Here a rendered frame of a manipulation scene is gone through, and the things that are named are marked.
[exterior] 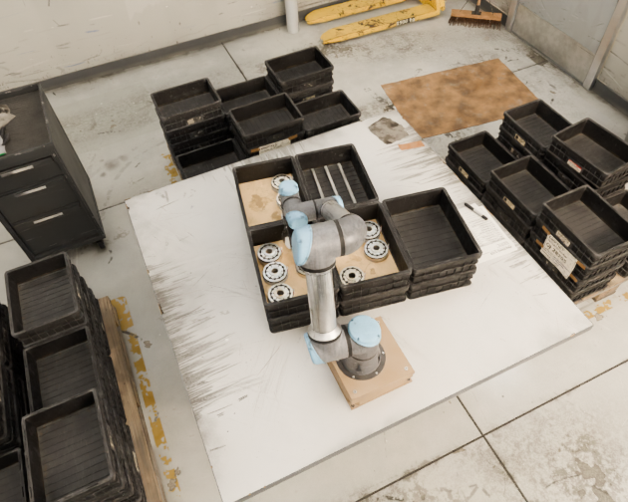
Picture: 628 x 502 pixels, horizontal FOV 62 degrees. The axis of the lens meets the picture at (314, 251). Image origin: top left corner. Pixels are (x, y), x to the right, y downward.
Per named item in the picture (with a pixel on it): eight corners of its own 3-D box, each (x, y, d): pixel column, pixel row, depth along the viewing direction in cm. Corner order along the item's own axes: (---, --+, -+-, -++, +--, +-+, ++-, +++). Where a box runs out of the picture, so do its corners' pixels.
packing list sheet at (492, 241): (521, 248, 238) (521, 247, 237) (478, 266, 233) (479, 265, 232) (477, 201, 257) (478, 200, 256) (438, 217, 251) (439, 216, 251)
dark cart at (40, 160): (113, 250, 337) (53, 142, 266) (42, 275, 327) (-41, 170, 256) (96, 191, 371) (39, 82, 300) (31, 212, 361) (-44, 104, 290)
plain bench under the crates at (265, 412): (541, 392, 268) (594, 325, 212) (251, 542, 231) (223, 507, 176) (387, 192, 359) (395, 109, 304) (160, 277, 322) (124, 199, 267)
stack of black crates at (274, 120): (290, 144, 372) (285, 91, 336) (308, 171, 354) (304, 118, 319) (238, 162, 362) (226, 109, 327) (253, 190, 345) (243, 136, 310)
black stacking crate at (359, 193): (378, 217, 238) (380, 200, 229) (315, 231, 234) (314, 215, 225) (352, 160, 262) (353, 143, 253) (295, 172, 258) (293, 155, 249)
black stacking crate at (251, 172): (314, 232, 234) (313, 215, 225) (250, 246, 231) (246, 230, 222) (294, 173, 258) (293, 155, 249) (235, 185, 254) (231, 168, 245)
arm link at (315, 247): (353, 364, 182) (344, 230, 152) (311, 375, 179) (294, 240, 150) (343, 342, 191) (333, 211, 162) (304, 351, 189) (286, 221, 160)
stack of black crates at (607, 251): (608, 287, 288) (646, 235, 253) (565, 308, 281) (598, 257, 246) (559, 237, 311) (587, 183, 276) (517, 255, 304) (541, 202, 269)
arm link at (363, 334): (383, 356, 187) (387, 338, 176) (347, 364, 185) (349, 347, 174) (373, 327, 194) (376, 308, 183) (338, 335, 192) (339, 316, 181)
